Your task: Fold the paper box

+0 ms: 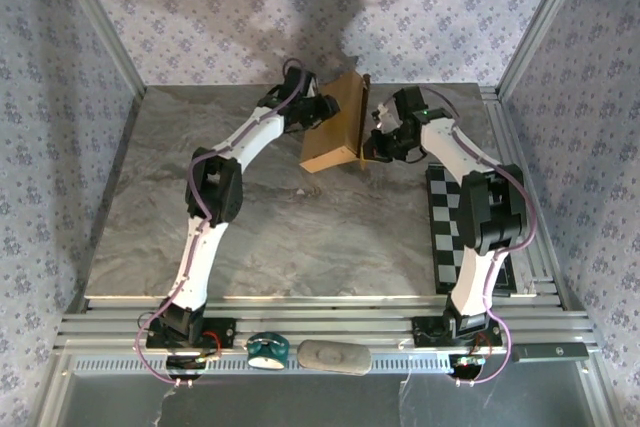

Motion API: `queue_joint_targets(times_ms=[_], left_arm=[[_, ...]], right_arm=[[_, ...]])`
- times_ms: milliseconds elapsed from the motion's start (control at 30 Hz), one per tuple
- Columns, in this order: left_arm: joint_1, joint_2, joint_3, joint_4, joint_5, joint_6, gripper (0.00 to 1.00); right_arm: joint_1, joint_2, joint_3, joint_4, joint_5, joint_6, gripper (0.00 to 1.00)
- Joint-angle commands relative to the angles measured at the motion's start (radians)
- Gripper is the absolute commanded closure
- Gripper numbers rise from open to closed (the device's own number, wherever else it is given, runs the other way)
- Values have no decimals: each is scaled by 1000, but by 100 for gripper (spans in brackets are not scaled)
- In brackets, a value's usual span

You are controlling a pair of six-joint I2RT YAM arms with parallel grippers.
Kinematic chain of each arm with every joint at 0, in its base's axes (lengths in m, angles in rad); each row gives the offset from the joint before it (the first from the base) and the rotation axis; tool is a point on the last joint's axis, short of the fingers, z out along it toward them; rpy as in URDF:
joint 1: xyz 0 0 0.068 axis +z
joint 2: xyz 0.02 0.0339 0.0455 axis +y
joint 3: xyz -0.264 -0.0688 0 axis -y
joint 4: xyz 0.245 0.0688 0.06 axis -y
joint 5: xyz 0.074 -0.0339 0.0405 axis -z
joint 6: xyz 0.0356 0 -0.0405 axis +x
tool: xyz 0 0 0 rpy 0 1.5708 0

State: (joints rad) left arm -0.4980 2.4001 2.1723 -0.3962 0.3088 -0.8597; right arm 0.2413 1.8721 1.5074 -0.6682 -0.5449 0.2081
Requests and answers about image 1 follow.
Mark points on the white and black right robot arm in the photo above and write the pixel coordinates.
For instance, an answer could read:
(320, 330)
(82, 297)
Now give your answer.
(450, 147)

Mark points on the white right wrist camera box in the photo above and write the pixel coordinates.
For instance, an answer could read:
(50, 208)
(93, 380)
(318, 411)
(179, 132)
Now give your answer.
(386, 117)

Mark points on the grey metal panel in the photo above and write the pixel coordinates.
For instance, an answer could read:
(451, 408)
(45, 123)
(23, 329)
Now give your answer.
(300, 399)

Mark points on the dark rectangular bar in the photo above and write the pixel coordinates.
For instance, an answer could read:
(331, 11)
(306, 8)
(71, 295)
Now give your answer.
(550, 352)

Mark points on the black and grey chessboard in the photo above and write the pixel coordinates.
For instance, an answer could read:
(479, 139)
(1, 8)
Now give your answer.
(442, 227)

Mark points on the brown cardboard box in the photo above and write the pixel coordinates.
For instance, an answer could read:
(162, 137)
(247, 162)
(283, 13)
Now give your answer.
(337, 127)

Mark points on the small circuit board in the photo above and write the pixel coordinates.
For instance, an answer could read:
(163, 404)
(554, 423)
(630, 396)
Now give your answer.
(467, 362)

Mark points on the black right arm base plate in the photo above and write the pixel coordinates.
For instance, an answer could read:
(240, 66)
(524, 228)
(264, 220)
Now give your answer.
(425, 332)

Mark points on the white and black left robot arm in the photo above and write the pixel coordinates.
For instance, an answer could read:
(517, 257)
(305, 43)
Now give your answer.
(255, 134)

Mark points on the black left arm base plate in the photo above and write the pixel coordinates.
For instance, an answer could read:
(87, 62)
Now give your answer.
(222, 333)

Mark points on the aluminium extrusion frame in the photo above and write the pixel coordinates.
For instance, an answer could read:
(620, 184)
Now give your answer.
(325, 319)

